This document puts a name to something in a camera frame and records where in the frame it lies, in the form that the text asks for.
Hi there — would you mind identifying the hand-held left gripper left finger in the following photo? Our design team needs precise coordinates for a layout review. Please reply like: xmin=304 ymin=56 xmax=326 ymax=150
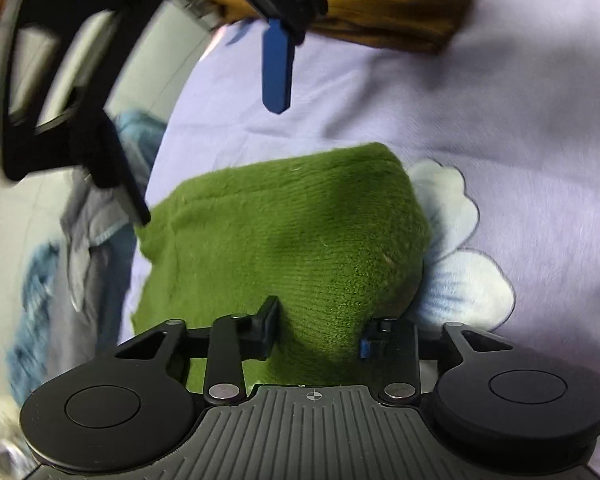
xmin=114 ymin=296 xmax=282 ymax=405

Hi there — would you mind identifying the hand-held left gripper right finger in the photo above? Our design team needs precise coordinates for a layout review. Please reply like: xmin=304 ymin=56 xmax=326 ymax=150
xmin=359 ymin=316 xmax=515 ymax=405

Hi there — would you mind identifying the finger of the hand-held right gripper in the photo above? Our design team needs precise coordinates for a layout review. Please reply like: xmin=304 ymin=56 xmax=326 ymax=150
xmin=229 ymin=0 xmax=329 ymax=115
xmin=0 ymin=0 xmax=242 ymax=227

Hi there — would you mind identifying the green knitted cardigan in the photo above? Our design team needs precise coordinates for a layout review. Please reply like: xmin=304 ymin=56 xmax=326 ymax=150
xmin=130 ymin=142 xmax=433 ymax=397

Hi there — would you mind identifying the pile of grey blue clothes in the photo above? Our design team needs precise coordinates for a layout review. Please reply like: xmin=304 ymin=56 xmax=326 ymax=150
xmin=4 ymin=109 xmax=167 ymax=403

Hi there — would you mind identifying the mustard brown cloth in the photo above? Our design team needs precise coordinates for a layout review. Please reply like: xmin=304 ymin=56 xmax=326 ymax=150
xmin=202 ymin=0 xmax=483 ymax=55

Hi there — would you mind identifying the lavender printed blanket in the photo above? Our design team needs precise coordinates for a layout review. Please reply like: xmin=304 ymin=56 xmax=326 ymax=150
xmin=116 ymin=0 xmax=600 ymax=480

